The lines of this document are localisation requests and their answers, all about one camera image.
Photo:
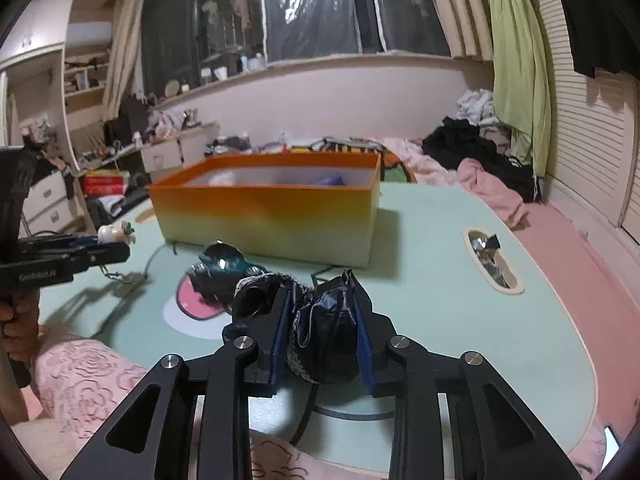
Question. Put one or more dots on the small white figurine toy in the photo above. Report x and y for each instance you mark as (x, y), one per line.
(118, 232)

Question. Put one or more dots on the red tissue box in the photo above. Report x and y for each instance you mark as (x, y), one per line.
(105, 182)

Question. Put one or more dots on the pile of clothes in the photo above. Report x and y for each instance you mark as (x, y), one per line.
(477, 133)

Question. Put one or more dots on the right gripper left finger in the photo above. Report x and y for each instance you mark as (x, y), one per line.
(191, 416)

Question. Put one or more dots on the pink rose patterned blanket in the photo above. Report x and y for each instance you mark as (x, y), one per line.
(98, 342)

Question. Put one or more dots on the green hanging garment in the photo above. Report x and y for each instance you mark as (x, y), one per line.
(522, 95)

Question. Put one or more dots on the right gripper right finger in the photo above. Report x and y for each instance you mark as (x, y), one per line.
(494, 434)

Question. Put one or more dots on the black hanging garment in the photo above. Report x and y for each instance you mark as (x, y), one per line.
(604, 35)

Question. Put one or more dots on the white desk with drawers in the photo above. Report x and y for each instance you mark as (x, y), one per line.
(57, 202)

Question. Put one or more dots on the black fabric bundle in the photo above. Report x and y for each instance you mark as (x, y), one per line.
(321, 323)

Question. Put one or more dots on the person left hand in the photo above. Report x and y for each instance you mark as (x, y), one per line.
(20, 327)

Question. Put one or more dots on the orange gradient cardboard box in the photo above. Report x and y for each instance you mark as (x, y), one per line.
(307, 206)

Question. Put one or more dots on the teal black hair accessory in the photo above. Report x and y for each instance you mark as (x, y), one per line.
(219, 270)

